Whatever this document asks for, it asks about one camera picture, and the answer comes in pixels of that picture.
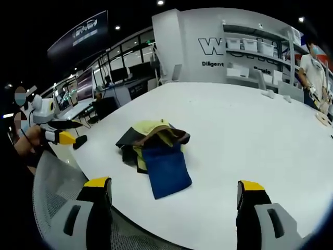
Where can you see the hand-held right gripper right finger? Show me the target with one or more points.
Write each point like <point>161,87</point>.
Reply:
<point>249,208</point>

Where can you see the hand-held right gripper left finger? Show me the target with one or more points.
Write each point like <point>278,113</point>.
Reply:
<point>100,208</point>

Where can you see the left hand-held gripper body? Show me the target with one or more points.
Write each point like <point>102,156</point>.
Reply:
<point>43,112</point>

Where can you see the multicolour patchwork garment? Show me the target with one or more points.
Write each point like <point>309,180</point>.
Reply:
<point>161,161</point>

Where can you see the small black object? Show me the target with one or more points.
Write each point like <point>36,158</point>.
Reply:
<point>80,142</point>

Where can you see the large display screen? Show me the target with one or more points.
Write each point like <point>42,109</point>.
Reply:
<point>85,83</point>

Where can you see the black computer monitor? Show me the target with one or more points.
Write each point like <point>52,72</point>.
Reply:
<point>139,70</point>
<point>119,74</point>

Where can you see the dark hanging banner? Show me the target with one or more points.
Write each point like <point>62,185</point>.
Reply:
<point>78,34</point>

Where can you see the ceiling spot light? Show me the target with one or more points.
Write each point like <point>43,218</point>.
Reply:
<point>117,27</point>
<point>301,19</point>
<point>160,2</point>

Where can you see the light wooden object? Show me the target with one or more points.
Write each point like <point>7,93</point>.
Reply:
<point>322,119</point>

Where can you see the small white object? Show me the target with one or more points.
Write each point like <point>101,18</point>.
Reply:
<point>287,98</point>
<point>268,93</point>

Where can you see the white shelf unit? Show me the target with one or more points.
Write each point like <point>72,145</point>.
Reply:
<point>262,52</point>

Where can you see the white storage box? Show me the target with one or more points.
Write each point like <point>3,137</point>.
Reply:
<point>266,48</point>
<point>244,44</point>

